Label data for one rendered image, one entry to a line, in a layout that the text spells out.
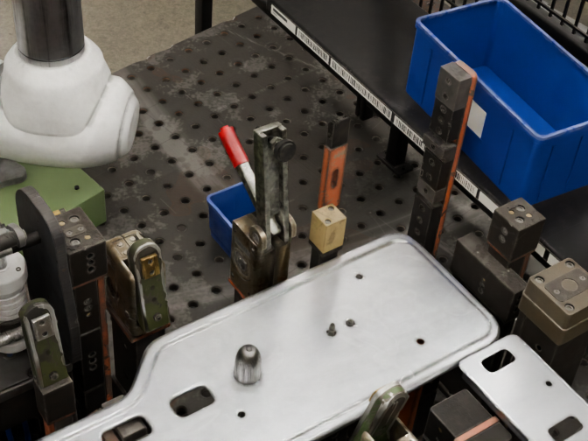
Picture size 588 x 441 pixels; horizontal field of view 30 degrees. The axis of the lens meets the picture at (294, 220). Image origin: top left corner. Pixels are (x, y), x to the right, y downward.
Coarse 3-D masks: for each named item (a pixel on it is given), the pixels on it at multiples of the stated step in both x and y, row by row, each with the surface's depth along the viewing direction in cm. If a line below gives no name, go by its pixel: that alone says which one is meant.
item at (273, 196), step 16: (256, 128) 135; (272, 128) 133; (256, 144) 133; (272, 144) 132; (288, 144) 131; (256, 160) 135; (272, 160) 136; (288, 160) 132; (256, 176) 136; (272, 176) 137; (256, 192) 138; (272, 192) 139; (256, 208) 140; (272, 208) 140; (288, 208) 140; (288, 224) 142; (288, 240) 143
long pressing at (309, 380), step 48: (384, 240) 151; (288, 288) 143; (336, 288) 144; (384, 288) 145; (432, 288) 145; (192, 336) 137; (240, 336) 137; (288, 336) 138; (336, 336) 138; (384, 336) 139; (432, 336) 139; (480, 336) 140; (144, 384) 130; (192, 384) 131; (240, 384) 132; (288, 384) 132; (336, 384) 133; (384, 384) 133; (96, 432) 125; (192, 432) 126; (240, 432) 127; (288, 432) 127
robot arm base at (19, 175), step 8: (0, 160) 187; (8, 160) 188; (0, 168) 186; (8, 168) 187; (16, 168) 187; (24, 168) 188; (0, 176) 185; (8, 176) 186; (16, 176) 186; (24, 176) 187; (0, 184) 185; (8, 184) 186; (16, 184) 187
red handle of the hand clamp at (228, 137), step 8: (224, 128) 143; (232, 128) 143; (224, 136) 142; (232, 136) 142; (224, 144) 143; (232, 144) 142; (240, 144) 143; (232, 152) 142; (240, 152) 142; (232, 160) 143; (240, 160) 142; (248, 160) 143; (240, 168) 142; (248, 168) 143; (240, 176) 143; (248, 176) 142; (248, 184) 142; (248, 192) 142; (272, 216) 142; (272, 224) 142; (272, 232) 141; (280, 232) 142
